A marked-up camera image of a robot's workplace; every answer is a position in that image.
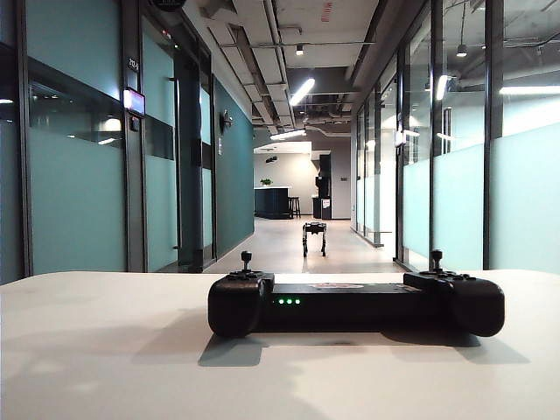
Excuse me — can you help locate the long linear ceiling light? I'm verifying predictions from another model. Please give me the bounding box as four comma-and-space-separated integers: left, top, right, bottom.
288, 77, 317, 108
269, 128, 308, 142

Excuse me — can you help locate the dark counter with white top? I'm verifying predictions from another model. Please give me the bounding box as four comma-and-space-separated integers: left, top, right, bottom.
253, 185, 293, 220

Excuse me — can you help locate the black quadruped robot dog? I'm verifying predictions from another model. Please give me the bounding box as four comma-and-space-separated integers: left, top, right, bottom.
300, 220, 329, 259

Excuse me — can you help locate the black bin with white label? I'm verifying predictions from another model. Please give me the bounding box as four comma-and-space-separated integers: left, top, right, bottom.
311, 196, 333, 221

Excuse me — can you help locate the lit door display screen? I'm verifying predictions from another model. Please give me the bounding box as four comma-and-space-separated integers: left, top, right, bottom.
122, 87, 146, 116

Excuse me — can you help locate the black vertical door handle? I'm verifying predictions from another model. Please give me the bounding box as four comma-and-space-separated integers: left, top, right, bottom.
167, 77, 183, 254

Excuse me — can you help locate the tall black machine cabinet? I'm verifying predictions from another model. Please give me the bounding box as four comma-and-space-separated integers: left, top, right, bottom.
314, 152, 333, 199

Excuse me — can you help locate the black dual-joystick remote controller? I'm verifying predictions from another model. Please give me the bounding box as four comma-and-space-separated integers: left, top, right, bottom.
206, 248, 506, 340

